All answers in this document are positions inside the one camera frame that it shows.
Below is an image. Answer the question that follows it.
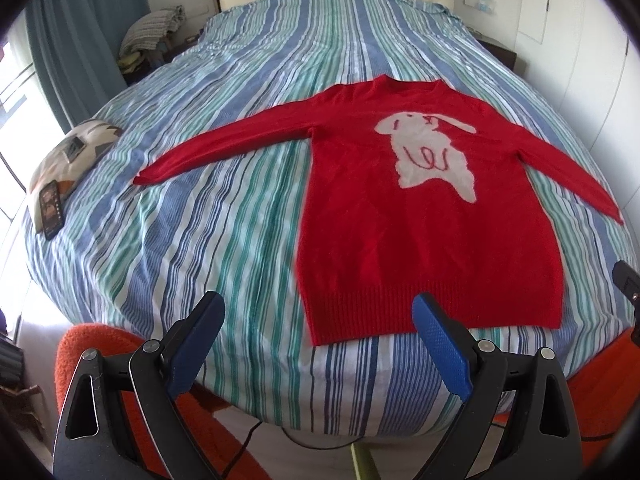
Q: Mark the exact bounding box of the red sweater with white dog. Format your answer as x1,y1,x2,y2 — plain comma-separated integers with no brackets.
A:
134,75,620,346

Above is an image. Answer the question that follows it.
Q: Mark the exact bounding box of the orange fluffy rug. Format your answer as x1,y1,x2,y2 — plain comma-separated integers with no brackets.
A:
53,307,268,479

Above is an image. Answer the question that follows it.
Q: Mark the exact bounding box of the yellow-green stick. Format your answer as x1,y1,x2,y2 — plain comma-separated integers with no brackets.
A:
349,442,381,480

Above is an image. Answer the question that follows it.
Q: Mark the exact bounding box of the blue green striped bed cover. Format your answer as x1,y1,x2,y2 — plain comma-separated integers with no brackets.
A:
22,0,637,438

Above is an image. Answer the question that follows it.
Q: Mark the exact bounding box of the black smartphone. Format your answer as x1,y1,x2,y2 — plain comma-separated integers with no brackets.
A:
39,180,64,240

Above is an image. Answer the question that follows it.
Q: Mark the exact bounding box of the dark right nightstand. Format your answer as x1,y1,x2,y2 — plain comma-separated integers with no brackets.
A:
474,35,518,72

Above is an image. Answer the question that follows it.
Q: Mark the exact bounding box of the dark nightstand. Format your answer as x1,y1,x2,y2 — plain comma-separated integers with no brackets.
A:
474,35,518,72
122,35,200,87

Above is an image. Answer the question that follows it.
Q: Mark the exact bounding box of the patterned beige cushion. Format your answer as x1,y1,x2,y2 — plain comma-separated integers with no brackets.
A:
27,119,124,233

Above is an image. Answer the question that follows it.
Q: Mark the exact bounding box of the dark left nightstand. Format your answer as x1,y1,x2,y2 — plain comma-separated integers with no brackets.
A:
122,35,200,87

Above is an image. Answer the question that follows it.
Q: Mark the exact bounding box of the pile of folded striped laundry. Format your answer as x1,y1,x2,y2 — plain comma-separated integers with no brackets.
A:
119,6,186,58

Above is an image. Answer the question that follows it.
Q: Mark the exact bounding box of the teal curtain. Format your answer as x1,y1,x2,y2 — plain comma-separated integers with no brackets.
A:
25,0,150,132

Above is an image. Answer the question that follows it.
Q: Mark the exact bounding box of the black cable on floor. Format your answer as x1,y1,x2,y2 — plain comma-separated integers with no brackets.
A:
232,418,381,480

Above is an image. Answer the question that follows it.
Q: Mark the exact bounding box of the white wall socket panel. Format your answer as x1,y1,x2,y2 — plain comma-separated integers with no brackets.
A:
462,0,496,14

